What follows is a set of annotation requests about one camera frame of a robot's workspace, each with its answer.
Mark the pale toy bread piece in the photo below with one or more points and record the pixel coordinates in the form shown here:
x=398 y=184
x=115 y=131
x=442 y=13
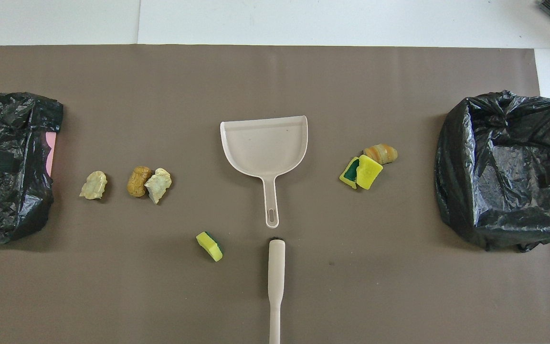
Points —
x=93 y=185
x=159 y=185

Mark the brown toy bread piece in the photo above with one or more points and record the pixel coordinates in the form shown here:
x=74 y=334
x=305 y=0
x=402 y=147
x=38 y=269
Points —
x=137 y=182

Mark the toy croissant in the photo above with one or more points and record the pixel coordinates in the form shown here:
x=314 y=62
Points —
x=382 y=153

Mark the plain yellow sponge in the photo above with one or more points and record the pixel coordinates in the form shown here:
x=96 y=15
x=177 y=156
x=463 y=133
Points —
x=368 y=172

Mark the yellow green sponge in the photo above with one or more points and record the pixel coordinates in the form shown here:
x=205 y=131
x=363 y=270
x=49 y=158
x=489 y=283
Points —
x=350 y=176

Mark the small yellow green sponge wedge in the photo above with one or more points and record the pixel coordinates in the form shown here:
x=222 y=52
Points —
x=209 y=246

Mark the beige plastic dustpan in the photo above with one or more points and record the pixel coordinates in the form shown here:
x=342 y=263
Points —
x=263 y=148

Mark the left black trash bag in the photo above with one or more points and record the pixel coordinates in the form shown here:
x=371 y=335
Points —
x=17 y=200

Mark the black trash bag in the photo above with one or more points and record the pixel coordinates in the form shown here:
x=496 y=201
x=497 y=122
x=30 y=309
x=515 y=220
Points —
x=494 y=167
x=17 y=200

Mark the right black trash bag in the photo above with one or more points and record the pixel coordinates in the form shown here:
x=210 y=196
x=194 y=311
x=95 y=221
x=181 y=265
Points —
x=494 y=167

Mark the brown table mat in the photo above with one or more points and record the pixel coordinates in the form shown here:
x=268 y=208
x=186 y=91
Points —
x=275 y=81

